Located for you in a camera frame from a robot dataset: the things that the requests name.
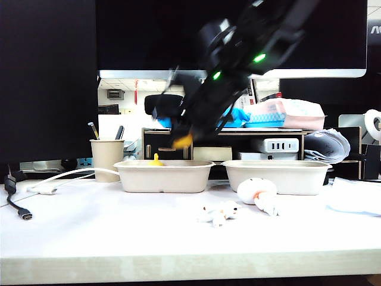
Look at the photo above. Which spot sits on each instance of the small beige box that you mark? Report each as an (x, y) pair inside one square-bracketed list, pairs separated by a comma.
[(212, 153)]

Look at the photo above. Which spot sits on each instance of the blue wet wipes pack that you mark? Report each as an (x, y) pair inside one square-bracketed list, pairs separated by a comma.
[(238, 116)]

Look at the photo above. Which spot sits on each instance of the pink tissue pack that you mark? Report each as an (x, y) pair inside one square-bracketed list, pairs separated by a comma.
[(297, 116)]

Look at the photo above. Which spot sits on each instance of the silver power strip with socket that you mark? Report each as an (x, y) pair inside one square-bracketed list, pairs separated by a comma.
[(84, 163)]

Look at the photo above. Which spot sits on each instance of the black AOC monitor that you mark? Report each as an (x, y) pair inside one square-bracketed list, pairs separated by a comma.
[(342, 95)]

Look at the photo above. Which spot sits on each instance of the silver metal plate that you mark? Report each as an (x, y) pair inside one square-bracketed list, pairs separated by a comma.
[(349, 120)]

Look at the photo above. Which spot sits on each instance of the rolled grey papers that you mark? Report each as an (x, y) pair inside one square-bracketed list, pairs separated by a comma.
[(329, 146)]

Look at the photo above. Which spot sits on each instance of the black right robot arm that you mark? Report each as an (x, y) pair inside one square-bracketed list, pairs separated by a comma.
[(268, 29)]

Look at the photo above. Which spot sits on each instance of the white tape roll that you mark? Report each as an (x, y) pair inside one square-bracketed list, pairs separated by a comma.
[(370, 119)]

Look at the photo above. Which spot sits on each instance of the beige paper pulp box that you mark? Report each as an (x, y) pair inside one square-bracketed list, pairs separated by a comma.
[(178, 178), (291, 178)]

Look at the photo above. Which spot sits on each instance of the white cardboard carton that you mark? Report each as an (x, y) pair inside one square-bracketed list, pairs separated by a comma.
[(248, 96)]

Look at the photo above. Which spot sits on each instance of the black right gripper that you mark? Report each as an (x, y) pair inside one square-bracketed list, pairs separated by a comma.
[(205, 98)]

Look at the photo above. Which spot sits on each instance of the red hanging knot ornament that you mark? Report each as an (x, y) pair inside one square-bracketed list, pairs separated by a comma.
[(136, 92)]

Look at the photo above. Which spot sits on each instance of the pencil with silver tip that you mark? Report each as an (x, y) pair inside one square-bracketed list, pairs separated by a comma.
[(94, 132)]

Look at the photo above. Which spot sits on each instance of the black pen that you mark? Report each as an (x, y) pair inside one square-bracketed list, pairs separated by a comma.
[(119, 133)]

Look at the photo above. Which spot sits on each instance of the white paper sheets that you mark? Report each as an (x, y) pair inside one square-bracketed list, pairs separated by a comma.
[(352, 196)]

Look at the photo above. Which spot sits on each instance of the white multi-port charger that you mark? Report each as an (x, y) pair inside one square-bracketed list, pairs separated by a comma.
[(281, 146)]

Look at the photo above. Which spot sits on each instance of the black box-shaped device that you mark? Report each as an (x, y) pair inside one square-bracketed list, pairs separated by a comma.
[(373, 161)]

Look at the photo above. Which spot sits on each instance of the beige paper cup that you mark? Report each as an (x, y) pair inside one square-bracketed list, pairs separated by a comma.
[(107, 161)]

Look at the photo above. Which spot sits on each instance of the white round-head doll orange collar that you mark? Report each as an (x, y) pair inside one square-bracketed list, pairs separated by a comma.
[(251, 190)]

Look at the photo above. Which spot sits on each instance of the flat white box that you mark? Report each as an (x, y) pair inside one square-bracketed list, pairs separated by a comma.
[(253, 156)]

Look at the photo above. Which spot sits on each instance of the dark monitor with silver base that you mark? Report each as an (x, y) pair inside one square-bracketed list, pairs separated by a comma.
[(44, 74)]

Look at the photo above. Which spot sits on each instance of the wooden black desk organizer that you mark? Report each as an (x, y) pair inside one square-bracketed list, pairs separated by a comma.
[(160, 141)]

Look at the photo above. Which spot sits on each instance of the round yellow rubber duck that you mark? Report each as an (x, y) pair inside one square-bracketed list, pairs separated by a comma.
[(183, 141)]

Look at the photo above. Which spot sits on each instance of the black round plug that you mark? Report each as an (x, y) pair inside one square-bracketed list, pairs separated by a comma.
[(68, 164)]

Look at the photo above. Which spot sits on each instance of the large black silver-bezel monitor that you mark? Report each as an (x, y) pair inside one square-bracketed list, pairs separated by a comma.
[(143, 35)]

